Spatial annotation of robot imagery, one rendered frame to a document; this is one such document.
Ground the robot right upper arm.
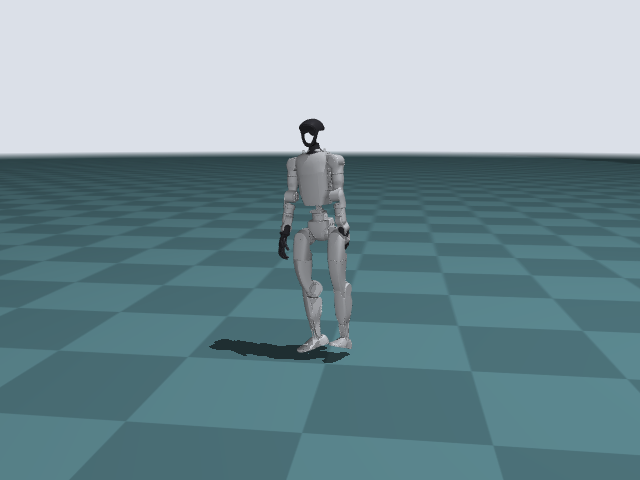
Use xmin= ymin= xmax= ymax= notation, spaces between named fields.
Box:
xmin=285 ymin=157 xmax=299 ymax=203

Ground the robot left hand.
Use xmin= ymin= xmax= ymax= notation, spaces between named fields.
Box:
xmin=338 ymin=227 xmax=349 ymax=250

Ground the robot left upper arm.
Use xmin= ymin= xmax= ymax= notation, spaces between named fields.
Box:
xmin=326 ymin=154 xmax=345 ymax=202

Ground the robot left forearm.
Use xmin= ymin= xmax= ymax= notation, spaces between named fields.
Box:
xmin=333 ymin=190 xmax=350 ymax=234

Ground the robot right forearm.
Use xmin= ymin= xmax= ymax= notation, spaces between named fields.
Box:
xmin=280 ymin=194 xmax=295 ymax=232

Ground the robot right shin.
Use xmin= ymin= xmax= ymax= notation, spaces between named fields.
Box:
xmin=302 ymin=288 xmax=322 ymax=340

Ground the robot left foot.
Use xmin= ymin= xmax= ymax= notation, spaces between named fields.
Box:
xmin=329 ymin=337 xmax=352 ymax=349

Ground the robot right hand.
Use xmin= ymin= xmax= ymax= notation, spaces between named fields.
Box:
xmin=278 ymin=225 xmax=291 ymax=260

